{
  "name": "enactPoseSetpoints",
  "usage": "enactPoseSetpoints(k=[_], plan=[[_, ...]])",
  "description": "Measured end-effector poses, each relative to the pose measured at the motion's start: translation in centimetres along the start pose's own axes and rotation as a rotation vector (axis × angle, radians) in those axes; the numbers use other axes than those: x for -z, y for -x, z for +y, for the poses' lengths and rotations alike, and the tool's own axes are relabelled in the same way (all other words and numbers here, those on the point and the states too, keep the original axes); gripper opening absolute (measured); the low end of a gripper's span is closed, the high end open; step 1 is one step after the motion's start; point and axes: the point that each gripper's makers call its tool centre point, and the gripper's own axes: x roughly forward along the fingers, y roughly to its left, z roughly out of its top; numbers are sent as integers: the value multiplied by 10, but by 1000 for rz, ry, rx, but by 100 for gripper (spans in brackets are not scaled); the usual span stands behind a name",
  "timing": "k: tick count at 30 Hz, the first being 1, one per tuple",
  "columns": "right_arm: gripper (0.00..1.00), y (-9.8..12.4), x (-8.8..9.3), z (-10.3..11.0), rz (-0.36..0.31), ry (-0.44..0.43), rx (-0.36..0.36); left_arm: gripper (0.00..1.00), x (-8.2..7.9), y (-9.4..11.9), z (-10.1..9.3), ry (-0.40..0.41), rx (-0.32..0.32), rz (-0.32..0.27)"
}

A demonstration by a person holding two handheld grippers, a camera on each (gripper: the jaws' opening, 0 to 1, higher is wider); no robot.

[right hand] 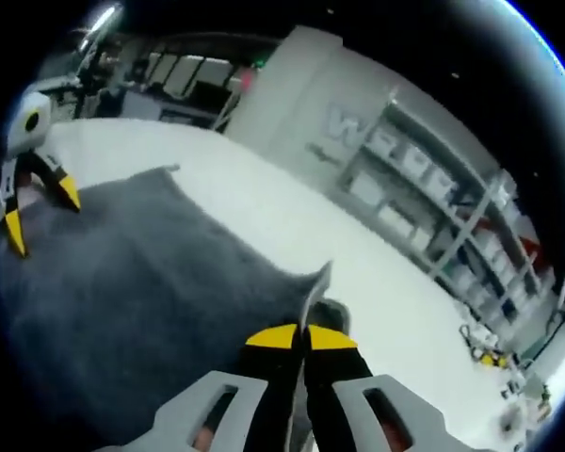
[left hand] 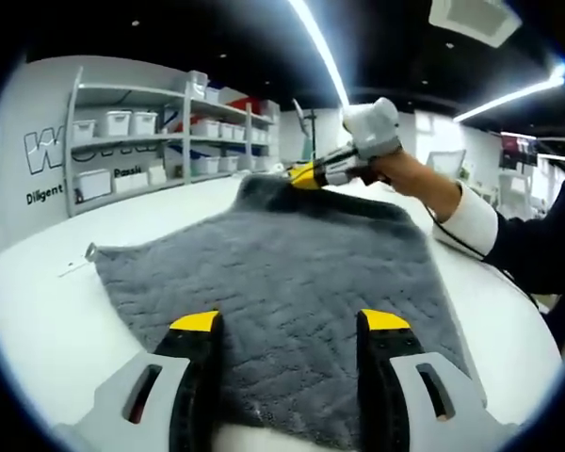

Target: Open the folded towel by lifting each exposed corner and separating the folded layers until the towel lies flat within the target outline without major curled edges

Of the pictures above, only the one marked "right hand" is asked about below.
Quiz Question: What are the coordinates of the background workbench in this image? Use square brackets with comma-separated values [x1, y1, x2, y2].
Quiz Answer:
[121, 88, 165, 124]

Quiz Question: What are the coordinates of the grey towel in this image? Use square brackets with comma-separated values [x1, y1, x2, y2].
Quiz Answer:
[0, 163, 355, 442]

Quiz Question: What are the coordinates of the dark background monitor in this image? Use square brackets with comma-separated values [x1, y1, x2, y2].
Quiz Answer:
[191, 78, 228, 101]

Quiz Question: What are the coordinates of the yellow black gadget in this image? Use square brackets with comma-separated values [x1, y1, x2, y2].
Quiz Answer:
[459, 320, 509, 370]

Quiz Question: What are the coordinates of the row of white storage bins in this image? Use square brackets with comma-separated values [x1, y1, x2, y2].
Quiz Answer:
[350, 136, 542, 312]

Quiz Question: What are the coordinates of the white shelf unit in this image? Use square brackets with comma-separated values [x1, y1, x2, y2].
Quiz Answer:
[337, 99, 564, 331]

